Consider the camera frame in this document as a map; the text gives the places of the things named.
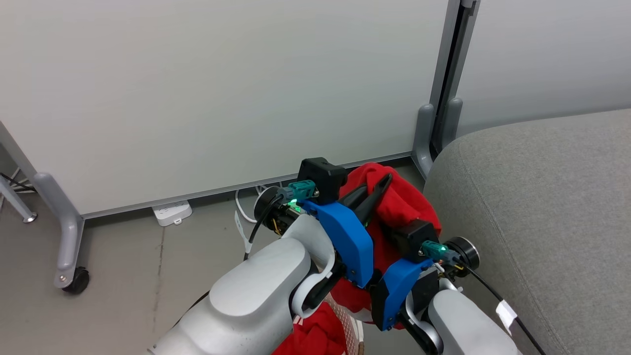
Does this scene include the teal right camera connector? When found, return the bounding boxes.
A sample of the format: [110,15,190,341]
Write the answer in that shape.
[421,240,450,263]

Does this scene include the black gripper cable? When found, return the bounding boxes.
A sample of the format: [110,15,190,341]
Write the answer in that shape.
[243,195,285,261]
[458,261,547,355]

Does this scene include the cream laundry basket brown rim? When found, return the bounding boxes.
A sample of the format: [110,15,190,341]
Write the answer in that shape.
[295,296,366,355]

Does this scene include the white power strip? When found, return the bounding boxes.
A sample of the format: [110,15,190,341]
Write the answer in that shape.
[152,200,193,227]

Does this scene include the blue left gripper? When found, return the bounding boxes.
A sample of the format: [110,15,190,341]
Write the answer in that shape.
[302,173,393,289]

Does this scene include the black cables under table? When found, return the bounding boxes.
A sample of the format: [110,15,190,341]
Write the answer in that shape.
[0,168,35,193]

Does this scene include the grey fabric sofa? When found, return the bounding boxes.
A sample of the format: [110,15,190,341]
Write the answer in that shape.
[423,108,631,355]

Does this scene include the teal camera connector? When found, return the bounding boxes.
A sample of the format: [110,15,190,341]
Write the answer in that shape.
[421,240,450,263]
[277,180,316,203]

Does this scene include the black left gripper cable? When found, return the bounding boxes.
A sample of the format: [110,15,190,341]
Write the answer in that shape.
[243,195,285,261]

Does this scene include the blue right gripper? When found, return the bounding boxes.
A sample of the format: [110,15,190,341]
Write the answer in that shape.
[371,257,439,331]

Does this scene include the narrow white partition panel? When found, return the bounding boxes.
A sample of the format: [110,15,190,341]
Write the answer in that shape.
[456,0,631,139]

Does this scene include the grey partition foot with caster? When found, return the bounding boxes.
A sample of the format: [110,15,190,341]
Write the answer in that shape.
[34,172,91,295]

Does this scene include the wide white partition panel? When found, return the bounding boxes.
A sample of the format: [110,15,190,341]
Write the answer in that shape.
[0,0,450,220]

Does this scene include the grey metal table leg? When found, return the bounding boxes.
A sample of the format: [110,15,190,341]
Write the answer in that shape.
[0,175,37,223]

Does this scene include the red garment with white stripes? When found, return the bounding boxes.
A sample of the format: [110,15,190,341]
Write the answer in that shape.
[274,163,442,355]

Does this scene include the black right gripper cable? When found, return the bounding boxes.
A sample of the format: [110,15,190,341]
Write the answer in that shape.
[458,261,547,355]

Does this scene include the teal left camera connector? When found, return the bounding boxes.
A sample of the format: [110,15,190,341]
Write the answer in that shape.
[277,180,316,203]

